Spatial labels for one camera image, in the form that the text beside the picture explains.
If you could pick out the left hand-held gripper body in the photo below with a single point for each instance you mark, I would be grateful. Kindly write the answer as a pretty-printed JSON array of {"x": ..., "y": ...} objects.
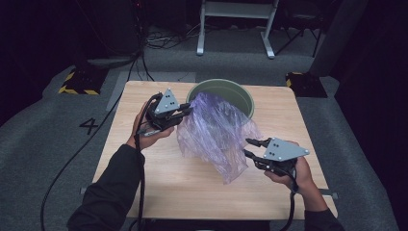
[{"x": 166, "y": 102}]

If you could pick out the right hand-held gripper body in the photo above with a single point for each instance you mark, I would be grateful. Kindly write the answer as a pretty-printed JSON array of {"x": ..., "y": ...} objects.
[{"x": 284, "y": 150}]

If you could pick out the purple plastic bag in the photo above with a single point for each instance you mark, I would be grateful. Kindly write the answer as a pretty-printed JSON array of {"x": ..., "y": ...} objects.
[{"x": 215, "y": 134}]

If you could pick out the green plastic bin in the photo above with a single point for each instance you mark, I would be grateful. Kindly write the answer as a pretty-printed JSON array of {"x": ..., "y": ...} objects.
[{"x": 234, "y": 93}]

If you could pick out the person's right hand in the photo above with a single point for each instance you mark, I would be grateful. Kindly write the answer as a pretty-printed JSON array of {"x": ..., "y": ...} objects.
[{"x": 303, "y": 178}]

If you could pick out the person's left hand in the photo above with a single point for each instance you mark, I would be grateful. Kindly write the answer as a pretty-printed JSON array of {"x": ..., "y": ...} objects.
[{"x": 144, "y": 139}]

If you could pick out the black yellow striped base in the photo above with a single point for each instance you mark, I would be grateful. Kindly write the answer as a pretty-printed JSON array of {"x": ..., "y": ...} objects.
[
  {"x": 83, "y": 82},
  {"x": 306, "y": 85}
]

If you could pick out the white metal stand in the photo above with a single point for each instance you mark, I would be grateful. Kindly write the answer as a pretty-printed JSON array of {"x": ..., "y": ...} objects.
[{"x": 237, "y": 9}]

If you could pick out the grey pillar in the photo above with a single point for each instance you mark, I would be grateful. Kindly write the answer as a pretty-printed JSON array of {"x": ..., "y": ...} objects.
[{"x": 336, "y": 38}]

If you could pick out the black tripod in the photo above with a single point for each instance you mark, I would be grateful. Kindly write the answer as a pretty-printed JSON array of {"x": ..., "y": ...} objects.
[{"x": 300, "y": 24}]

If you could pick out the grey metal table bracket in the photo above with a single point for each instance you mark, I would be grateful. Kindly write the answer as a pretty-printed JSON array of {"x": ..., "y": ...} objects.
[
  {"x": 83, "y": 191},
  {"x": 330, "y": 193}
]

